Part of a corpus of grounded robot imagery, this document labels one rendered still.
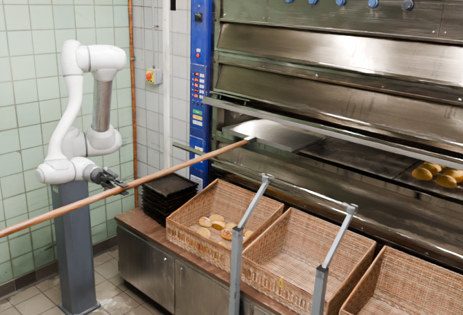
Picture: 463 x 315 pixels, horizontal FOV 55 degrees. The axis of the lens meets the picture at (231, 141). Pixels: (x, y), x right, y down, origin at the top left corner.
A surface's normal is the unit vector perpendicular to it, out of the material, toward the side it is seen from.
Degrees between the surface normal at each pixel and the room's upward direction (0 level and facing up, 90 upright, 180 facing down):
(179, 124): 90
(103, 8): 90
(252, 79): 70
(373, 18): 90
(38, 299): 0
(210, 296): 90
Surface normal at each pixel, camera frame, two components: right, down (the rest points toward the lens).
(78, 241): 0.75, 0.24
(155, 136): -0.66, 0.22
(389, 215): -0.59, -0.11
